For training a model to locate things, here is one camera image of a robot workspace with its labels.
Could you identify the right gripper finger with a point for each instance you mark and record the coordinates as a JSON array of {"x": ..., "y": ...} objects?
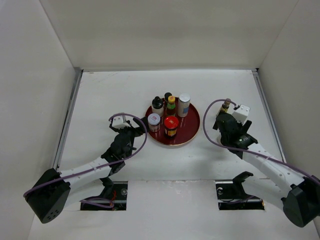
[
  {"x": 246, "y": 126},
  {"x": 216, "y": 125}
]

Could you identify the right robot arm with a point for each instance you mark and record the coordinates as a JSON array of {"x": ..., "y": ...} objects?
[{"x": 290, "y": 189}]

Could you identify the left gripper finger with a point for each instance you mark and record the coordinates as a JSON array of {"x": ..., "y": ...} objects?
[
  {"x": 118, "y": 128},
  {"x": 142, "y": 123}
]

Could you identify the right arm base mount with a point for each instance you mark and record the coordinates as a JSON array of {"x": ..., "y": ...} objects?
[{"x": 231, "y": 195}]

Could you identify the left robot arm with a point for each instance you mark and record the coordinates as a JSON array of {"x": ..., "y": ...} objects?
[{"x": 55, "y": 190}]

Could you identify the red lid sauce jar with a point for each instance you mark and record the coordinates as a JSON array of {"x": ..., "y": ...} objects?
[{"x": 170, "y": 127}]

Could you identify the right aluminium frame rail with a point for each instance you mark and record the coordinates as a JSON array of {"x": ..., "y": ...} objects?
[{"x": 255, "y": 73}]

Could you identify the black cap white-powder bottle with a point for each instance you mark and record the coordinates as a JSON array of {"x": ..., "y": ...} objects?
[{"x": 157, "y": 106}]

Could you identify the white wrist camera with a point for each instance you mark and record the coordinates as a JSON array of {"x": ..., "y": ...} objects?
[
  {"x": 241, "y": 113},
  {"x": 119, "y": 122}
]

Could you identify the small brown yellow-label bottle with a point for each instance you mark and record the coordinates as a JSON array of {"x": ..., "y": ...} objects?
[{"x": 224, "y": 107}]

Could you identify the grey lid paste jar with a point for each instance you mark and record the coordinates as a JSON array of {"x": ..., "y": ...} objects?
[{"x": 154, "y": 122}]

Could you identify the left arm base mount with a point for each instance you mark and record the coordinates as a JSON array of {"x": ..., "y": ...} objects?
[{"x": 112, "y": 198}]

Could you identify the black cap cumin spice bottle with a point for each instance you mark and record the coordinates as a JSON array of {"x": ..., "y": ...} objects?
[{"x": 167, "y": 95}]

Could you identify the aluminium frame rail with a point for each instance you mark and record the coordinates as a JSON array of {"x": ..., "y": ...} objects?
[
  {"x": 255, "y": 73},
  {"x": 68, "y": 116}
]

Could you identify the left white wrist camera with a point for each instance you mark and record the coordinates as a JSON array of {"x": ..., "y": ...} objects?
[{"x": 119, "y": 122}]

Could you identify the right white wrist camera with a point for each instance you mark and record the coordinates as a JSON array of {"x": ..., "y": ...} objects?
[{"x": 241, "y": 113}]

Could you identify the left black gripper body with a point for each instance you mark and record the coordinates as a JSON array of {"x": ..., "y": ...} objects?
[{"x": 128, "y": 131}]

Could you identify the red round tray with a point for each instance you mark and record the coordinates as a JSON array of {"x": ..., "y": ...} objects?
[{"x": 187, "y": 128}]

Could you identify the silver top salt shaker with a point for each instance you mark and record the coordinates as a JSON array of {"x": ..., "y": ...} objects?
[{"x": 220, "y": 140}]

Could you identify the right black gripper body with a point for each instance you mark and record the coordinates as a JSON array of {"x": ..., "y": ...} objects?
[{"x": 240, "y": 126}]

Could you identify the white cylinder spice shaker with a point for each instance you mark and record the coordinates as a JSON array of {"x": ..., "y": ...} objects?
[{"x": 183, "y": 104}]

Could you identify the left aluminium frame rail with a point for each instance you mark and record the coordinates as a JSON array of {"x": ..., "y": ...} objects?
[{"x": 68, "y": 116}]

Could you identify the yellow cap chili sauce bottle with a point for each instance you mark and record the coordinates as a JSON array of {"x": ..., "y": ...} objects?
[{"x": 171, "y": 106}]

